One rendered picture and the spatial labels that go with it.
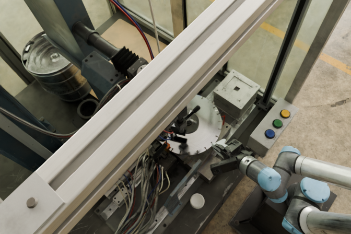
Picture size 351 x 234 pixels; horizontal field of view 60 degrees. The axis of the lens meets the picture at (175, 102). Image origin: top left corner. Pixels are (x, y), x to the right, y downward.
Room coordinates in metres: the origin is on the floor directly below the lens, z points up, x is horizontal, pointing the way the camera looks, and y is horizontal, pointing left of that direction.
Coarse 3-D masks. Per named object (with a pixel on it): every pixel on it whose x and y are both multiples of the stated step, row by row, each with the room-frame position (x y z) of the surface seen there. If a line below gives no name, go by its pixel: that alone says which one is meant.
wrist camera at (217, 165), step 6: (216, 162) 0.36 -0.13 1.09; (222, 162) 0.36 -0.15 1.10; (228, 162) 0.35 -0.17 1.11; (234, 162) 0.35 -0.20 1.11; (210, 168) 0.34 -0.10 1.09; (216, 168) 0.34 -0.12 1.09; (222, 168) 0.34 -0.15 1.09; (228, 168) 0.33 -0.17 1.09; (234, 168) 0.33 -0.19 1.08; (216, 174) 0.32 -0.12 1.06
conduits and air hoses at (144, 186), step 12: (144, 156) 0.50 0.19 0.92; (144, 168) 0.44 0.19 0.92; (120, 180) 0.42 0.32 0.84; (156, 180) 0.38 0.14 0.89; (168, 180) 0.37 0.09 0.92; (132, 192) 0.36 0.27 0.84; (144, 192) 0.33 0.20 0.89; (156, 192) 0.32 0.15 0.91; (144, 204) 0.29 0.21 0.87; (156, 204) 0.27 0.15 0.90; (132, 216) 0.25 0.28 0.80; (144, 216) 0.24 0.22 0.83; (132, 228) 0.20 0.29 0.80; (144, 228) 0.19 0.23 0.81
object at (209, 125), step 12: (192, 108) 0.70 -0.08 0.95; (204, 108) 0.69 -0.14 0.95; (216, 108) 0.68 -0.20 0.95; (204, 120) 0.62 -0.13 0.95; (216, 120) 0.61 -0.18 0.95; (192, 132) 0.57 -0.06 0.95; (204, 132) 0.56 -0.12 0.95; (216, 132) 0.55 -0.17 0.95; (180, 144) 0.52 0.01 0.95; (192, 144) 0.51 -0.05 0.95; (204, 144) 0.50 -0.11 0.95
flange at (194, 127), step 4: (188, 112) 0.67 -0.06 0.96; (192, 116) 0.65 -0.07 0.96; (196, 116) 0.64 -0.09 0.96; (196, 120) 0.62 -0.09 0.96; (188, 124) 0.60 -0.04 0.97; (192, 124) 0.60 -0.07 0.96; (196, 124) 0.60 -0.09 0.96; (184, 128) 0.59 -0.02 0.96; (188, 128) 0.59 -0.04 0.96; (192, 128) 0.58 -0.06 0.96; (196, 128) 0.58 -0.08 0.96; (188, 132) 0.57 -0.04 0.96
